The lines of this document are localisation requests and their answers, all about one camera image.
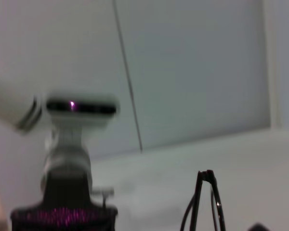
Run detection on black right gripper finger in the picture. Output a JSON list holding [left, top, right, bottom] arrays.
[[247, 223, 272, 231]]

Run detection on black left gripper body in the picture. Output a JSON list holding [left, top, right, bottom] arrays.
[[9, 168, 118, 231]]

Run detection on black glasses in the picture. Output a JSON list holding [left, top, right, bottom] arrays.
[[180, 169, 226, 231]]

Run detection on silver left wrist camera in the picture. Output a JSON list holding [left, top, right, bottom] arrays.
[[45, 92, 120, 127]]

